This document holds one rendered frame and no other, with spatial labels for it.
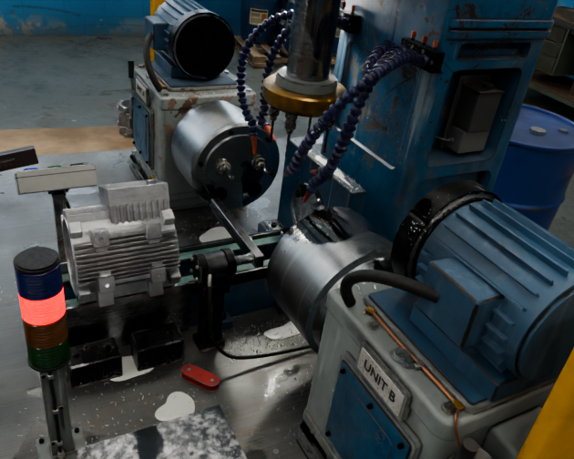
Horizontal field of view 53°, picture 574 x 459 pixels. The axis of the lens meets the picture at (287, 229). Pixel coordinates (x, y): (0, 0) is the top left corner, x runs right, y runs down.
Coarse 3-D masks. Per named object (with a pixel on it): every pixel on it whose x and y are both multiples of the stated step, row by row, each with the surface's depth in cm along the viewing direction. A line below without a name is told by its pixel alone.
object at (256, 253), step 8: (216, 200) 136; (216, 208) 135; (224, 208) 134; (216, 216) 135; (224, 216) 131; (232, 216) 131; (224, 224) 131; (232, 224) 128; (232, 232) 128; (240, 232) 126; (240, 240) 125; (248, 240) 123; (248, 248) 121; (256, 248) 121; (256, 256) 119; (256, 264) 119
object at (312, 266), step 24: (312, 216) 110; (336, 216) 109; (360, 216) 113; (288, 240) 109; (312, 240) 106; (336, 240) 103; (360, 240) 103; (384, 240) 105; (288, 264) 107; (312, 264) 102; (336, 264) 100; (360, 264) 100; (384, 264) 100; (288, 288) 106; (312, 288) 101; (288, 312) 109; (312, 312) 101; (312, 336) 104
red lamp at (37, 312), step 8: (56, 296) 81; (64, 296) 84; (24, 304) 80; (32, 304) 80; (40, 304) 80; (48, 304) 80; (56, 304) 82; (64, 304) 84; (24, 312) 81; (32, 312) 80; (40, 312) 80; (48, 312) 81; (56, 312) 82; (64, 312) 84; (24, 320) 82; (32, 320) 81; (40, 320) 81; (48, 320) 82; (56, 320) 83
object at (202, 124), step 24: (192, 120) 150; (216, 120) 145; (240, 120) 145; (192, 144) 145; (216, 144) 143; (240, 144) 145; (264, 144) 149; (192, 168) 144; (216, 168) 145; (240, 168) 149; (216, 192) 149; (240, 192) 153; (264, 192) 158
